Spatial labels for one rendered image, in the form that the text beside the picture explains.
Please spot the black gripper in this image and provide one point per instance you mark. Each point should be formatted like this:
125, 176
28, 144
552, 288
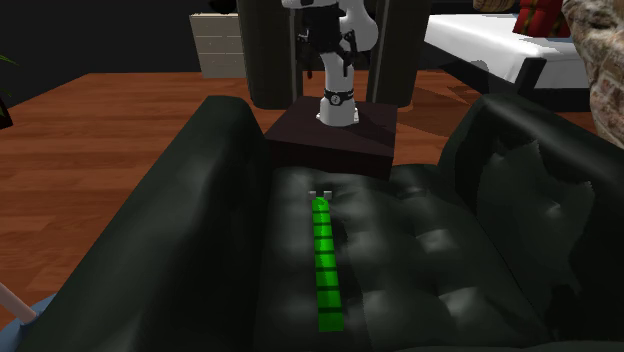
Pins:
320, 27

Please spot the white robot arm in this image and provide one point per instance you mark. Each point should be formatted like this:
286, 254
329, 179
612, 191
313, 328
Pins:
337, 100

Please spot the dark olive curtain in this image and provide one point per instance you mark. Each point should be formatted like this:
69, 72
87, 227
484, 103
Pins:
397, 53
268, 53

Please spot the dark robot stand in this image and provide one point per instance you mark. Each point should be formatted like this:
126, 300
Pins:
336, 144

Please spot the beige chest of drawers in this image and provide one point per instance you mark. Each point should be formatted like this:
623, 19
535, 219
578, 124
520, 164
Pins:
218, 46

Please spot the green segmented stick grey end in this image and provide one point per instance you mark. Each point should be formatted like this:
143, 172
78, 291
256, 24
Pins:
325, 263

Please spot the dark green leather sofa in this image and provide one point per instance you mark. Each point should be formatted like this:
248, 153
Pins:
195, 219

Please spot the red gift box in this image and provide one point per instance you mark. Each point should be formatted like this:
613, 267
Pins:
538, 17

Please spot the beige mottled bulky cushion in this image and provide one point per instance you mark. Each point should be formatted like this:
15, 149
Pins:
607, 73

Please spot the potted green plant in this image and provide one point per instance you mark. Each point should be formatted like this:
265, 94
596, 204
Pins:
4, 109

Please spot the white bed black frame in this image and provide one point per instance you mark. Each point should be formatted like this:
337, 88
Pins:
487, 44

